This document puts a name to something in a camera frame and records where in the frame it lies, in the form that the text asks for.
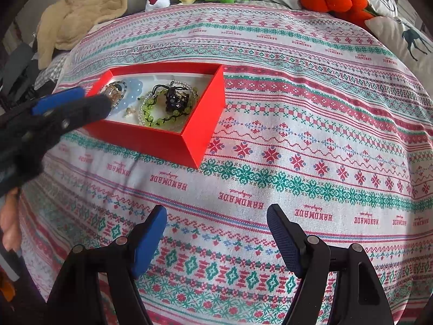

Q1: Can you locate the beige quilted blanket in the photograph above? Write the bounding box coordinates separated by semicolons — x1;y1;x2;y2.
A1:
35;0;140;70

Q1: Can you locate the person's left hand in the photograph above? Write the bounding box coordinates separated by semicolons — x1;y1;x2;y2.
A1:
0;188;21;252

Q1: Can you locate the patterned knit-print blanket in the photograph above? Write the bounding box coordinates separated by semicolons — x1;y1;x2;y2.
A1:
18;0;433;325

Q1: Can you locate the dark bead pendant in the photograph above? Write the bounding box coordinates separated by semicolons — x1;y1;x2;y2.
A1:
153;84;191;113

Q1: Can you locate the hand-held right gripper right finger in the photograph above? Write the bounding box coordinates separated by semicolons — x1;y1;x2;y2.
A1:
267;204;396;325

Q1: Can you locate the white deer print pillow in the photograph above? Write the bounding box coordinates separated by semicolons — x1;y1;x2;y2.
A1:
365;15;433;90

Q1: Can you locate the light blue translucent bangle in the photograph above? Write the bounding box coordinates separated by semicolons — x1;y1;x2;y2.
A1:
110;77;147;114

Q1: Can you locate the orange pumpkin plush toy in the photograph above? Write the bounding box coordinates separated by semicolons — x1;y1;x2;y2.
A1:
299;0;381;24

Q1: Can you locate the gold ring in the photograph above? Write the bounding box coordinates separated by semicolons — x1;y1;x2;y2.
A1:
103;83;124;104

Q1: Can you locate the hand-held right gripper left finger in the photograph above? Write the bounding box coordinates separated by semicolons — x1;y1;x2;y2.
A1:
45;205;168;325

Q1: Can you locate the green bead bracelet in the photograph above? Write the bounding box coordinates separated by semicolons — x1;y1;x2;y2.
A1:
137;86;191;130
140;79;201;132

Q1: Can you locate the red jewelry box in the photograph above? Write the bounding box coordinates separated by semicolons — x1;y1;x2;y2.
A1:
83;64;226;170

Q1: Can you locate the grey checked bed sheet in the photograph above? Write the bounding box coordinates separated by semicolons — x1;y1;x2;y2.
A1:
33;52;69;89

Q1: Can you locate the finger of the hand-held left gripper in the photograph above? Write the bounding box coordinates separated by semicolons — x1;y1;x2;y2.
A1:
47;94;113;133
31;87;86;116

